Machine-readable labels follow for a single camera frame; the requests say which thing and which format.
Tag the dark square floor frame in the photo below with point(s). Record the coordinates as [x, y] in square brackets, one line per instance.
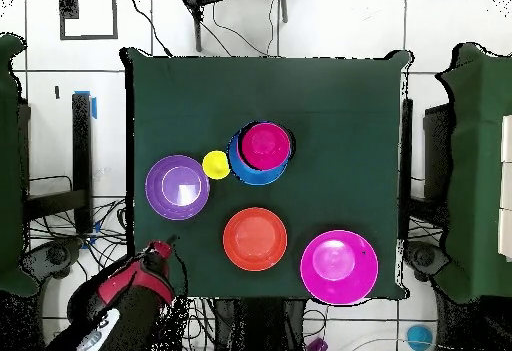
[114, 19]

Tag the blue tape strip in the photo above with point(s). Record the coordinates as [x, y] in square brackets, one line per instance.
[94, 107]

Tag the large light blue bowl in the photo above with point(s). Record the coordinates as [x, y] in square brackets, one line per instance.
[256, 177]

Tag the yellow cup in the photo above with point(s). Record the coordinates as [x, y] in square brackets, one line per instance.
[216, 165]

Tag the blue disc on floor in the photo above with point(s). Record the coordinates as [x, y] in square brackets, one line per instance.
[420, 338]

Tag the side table with green cloth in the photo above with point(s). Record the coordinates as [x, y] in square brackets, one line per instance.
[480, 167]
[8, 167]

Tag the dark green tablecloth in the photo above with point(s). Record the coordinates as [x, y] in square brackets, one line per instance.
[240, 83]

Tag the small crimson bowl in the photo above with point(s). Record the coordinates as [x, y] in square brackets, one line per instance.
[264, 145]

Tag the black tripod stand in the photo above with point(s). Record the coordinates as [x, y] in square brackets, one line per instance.
[197, 23]

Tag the white boxes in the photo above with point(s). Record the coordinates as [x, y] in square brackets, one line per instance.
[507, 187]

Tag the large pink bowl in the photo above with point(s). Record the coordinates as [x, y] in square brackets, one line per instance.
[340, 267]

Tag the small purple object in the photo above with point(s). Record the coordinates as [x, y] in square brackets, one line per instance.
[317, 345]

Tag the small dark blue bowl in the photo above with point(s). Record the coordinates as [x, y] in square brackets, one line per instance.
[239, 143]

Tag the black metal frame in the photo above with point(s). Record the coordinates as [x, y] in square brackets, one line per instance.
[436, 147]
[82, 159]

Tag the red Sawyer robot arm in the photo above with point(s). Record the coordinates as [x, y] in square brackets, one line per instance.
[132, 311]

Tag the purple bowl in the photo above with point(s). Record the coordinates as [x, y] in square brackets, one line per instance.
[177, 188]

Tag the orange bowl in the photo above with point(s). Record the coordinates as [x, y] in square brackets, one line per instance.
[254, 239]

